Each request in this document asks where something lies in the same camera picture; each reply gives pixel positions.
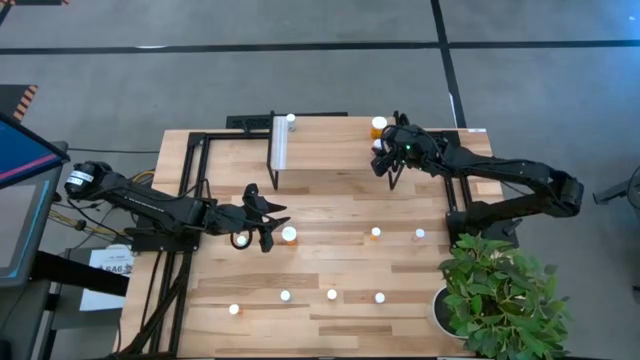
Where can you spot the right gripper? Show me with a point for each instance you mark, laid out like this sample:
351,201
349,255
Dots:
407,147

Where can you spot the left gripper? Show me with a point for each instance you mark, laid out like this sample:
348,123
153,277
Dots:
230,220

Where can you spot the pink pill bottle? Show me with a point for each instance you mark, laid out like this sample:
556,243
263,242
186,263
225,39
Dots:
379,298
420,233
377,144

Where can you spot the large orange pill bottle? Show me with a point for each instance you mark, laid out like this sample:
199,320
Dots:
289,233
379,123

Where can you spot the teal pill bottle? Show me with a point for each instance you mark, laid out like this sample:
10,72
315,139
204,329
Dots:
290,119
241,240
285,295

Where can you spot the small orange pill bottle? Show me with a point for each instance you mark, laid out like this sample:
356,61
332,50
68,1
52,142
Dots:
233,309
375,231
331,294

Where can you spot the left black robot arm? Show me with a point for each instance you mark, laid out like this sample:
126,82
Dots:
150,205

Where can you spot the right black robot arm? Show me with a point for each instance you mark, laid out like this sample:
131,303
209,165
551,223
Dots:
500,167

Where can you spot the wooden shelf with black legs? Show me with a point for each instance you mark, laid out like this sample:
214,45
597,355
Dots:
330,150

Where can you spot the black power strip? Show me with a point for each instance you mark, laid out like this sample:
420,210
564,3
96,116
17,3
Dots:
247,121

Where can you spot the white printed paper sheet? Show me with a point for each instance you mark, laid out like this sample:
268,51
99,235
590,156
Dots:
107,260

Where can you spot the white plant pot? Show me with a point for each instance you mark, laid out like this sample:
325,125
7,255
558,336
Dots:
440,315

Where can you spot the green leafy plant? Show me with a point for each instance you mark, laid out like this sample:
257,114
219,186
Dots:
500,300

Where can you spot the dark metal stand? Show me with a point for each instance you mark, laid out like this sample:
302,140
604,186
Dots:
615,192

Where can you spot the monitor with blue screen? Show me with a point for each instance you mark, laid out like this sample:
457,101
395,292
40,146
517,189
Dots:
25,150

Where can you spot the black hazard-striped floor mat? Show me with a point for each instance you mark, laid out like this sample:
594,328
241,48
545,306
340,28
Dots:
12,100

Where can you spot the black aluminium table frame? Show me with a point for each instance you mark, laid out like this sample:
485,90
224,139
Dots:
189,165

